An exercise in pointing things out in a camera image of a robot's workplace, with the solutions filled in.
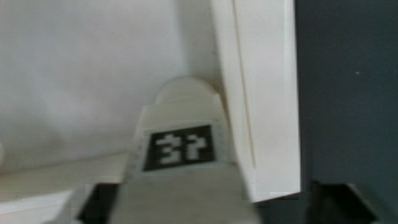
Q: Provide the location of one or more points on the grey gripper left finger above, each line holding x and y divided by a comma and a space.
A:
96, 208

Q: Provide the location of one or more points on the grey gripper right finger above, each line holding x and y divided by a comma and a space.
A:
340, 206

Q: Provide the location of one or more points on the white table leg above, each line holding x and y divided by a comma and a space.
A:
183, 185

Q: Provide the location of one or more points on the white square table top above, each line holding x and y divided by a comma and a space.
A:
91, 53

